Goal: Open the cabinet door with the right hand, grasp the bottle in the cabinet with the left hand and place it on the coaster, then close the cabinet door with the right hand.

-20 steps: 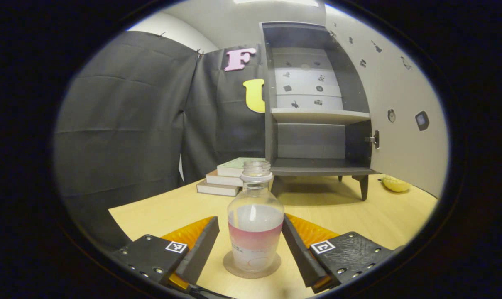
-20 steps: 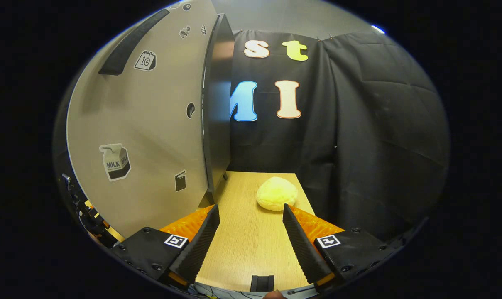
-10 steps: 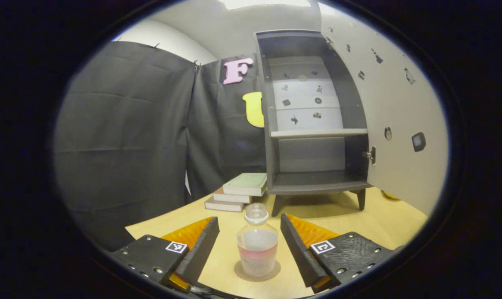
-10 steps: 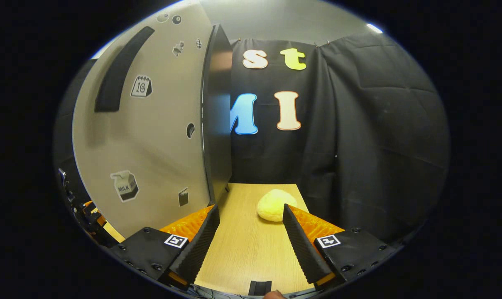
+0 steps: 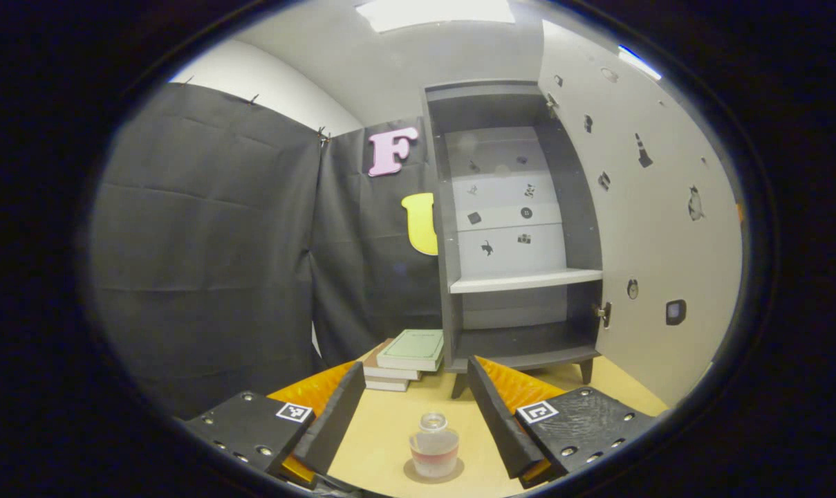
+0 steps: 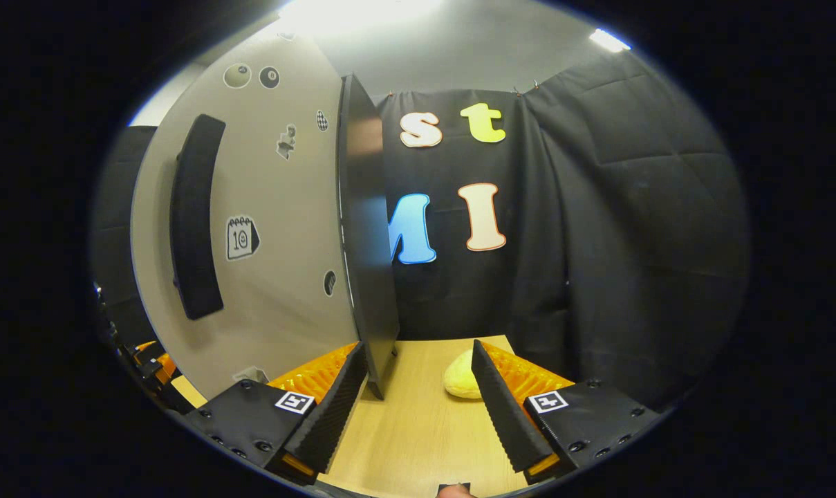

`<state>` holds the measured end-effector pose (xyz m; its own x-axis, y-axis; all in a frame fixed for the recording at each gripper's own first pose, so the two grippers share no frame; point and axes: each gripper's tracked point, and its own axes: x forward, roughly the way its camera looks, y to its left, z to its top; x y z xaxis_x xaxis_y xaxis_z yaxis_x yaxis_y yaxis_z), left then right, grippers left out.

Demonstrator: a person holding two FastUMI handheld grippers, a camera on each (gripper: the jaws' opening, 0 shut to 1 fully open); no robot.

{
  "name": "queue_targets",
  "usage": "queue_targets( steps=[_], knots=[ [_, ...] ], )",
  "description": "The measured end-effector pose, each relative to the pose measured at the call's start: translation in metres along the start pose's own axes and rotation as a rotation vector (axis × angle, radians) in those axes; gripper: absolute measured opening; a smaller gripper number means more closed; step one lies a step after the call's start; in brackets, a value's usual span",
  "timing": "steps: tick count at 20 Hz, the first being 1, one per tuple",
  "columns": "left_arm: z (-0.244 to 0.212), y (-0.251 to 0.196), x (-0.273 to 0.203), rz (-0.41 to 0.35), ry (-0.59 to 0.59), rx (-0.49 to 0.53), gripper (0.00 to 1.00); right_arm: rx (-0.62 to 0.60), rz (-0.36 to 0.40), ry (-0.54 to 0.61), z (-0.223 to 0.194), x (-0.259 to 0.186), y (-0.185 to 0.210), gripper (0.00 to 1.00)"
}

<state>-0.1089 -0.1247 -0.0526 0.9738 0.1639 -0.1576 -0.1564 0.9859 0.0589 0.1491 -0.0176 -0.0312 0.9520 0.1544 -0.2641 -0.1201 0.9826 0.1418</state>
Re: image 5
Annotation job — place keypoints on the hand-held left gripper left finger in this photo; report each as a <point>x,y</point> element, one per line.
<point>335,422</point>

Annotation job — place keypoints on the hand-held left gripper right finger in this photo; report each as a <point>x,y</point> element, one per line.
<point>500,429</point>

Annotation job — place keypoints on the clear glass bottle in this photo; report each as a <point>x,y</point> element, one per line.
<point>434,449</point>

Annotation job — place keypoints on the round brown coaster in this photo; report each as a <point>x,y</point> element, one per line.
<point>409,472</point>

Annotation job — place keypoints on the beige cabinet door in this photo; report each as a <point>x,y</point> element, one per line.
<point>653,277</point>

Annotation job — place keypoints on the dark grey cabinet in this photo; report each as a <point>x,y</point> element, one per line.
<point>577,207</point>

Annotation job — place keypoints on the white cabinet shelf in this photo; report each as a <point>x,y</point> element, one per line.
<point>521,281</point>

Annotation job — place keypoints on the metal cabinet hinge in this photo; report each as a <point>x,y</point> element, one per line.
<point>551,104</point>
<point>603,315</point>

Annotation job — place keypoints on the white book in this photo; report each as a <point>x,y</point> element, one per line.
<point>386,384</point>

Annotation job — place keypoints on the brown book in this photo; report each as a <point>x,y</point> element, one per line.
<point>375,360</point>

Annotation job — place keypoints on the green book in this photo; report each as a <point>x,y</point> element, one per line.
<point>411,348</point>

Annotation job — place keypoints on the black backdrop cloth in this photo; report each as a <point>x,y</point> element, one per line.
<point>203,242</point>

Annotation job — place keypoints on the large ceiling light panel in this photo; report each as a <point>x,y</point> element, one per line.
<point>435,14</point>

